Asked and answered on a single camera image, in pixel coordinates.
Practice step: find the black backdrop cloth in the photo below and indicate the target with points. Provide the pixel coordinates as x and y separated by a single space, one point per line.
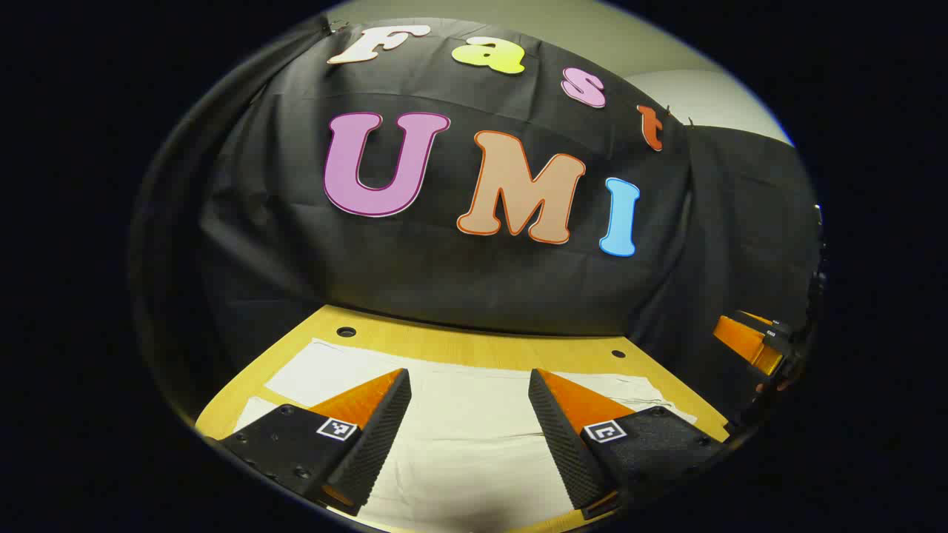
415 274

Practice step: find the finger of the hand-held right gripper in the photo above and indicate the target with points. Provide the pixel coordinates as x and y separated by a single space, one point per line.
770 327
748 344

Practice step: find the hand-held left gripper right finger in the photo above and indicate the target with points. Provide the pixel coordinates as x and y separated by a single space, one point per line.
559 437

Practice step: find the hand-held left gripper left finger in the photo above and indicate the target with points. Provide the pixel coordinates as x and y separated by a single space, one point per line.
378 437

